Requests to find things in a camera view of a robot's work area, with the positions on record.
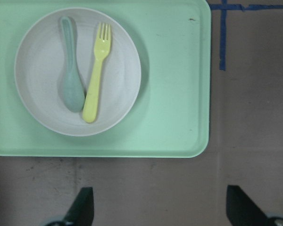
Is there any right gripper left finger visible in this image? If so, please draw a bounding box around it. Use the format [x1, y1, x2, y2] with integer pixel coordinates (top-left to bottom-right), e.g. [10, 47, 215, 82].
[45, 187, 94, 226]

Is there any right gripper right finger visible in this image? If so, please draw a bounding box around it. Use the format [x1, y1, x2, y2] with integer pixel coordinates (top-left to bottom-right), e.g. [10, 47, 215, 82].
[226, 185, 283, 226]

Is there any white round plate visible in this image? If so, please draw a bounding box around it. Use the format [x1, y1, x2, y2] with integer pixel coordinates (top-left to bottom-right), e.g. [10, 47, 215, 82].
[14, 7, 142, 137]

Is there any yellow plastic fork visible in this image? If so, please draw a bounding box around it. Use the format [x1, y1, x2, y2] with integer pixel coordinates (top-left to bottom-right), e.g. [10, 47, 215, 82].
[82, 23, 112, 123]

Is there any light green tray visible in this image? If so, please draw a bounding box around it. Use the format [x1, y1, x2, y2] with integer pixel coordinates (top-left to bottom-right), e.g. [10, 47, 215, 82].
[0, 0, 211, 158]

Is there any teal green spoon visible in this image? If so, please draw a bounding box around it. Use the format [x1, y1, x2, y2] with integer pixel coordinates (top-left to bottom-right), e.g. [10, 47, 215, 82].
[60, 16, 85, 113]

